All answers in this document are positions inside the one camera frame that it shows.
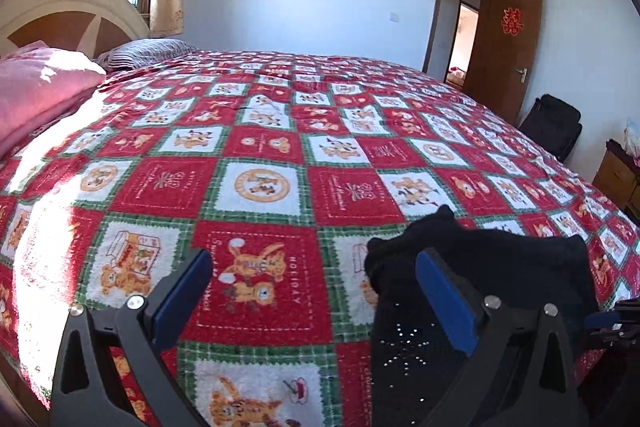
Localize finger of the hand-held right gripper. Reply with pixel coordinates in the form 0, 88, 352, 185
582, 299, 640, 350

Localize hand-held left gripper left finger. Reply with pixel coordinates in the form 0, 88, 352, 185
50, 248, 214, 427

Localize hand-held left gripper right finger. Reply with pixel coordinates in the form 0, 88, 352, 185
415, 248, 589, 427

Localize black pants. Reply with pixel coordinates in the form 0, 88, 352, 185
364, 204, 601, 427

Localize wooden nightstand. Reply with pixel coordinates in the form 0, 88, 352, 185
592, 139, 640, 210

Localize pink item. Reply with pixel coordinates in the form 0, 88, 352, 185
622, 117, 640, 158

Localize red printed bear blanket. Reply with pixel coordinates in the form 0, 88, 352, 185
0, 48, 640, 427

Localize black bag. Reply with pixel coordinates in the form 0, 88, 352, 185
517, 94, 583, 164

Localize brown wooden door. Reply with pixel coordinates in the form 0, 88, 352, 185
462, 0, 544, 128

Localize striped pillow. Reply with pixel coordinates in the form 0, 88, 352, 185
96, 38, 198, 72

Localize pink pillow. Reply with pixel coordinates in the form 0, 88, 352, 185
0, 47, 107, 158

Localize red paper door decoration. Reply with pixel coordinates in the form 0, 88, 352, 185
501, 7, 521, 36

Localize brown door frame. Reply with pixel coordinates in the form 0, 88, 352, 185
422, 0, 501, 82

